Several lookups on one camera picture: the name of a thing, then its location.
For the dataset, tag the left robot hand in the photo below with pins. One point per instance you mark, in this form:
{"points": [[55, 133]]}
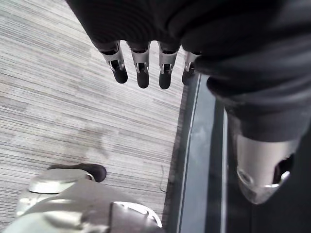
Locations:
{"points": [[218, 29]]}

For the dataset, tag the robot left foot dark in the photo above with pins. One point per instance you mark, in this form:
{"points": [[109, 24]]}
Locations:
{"points": [[97, 171]]}

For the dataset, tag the robot left leg silver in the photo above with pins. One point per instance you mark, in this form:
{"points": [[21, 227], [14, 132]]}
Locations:
{"points": [[85, 196]]}

